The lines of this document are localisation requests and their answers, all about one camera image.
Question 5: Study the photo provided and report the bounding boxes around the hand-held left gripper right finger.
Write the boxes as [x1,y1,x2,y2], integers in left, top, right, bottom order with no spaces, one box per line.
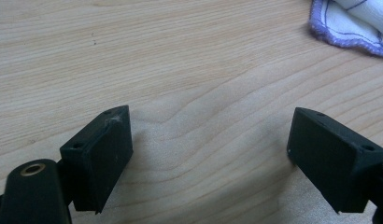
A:
[287,106,383,215]

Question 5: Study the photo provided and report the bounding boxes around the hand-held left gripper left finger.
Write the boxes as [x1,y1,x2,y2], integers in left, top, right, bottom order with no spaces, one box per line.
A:
[59,105,134,216]

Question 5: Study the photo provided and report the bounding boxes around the white cloth with purple trim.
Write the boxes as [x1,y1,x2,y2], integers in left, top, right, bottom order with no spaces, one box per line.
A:
[308,0,383,58]

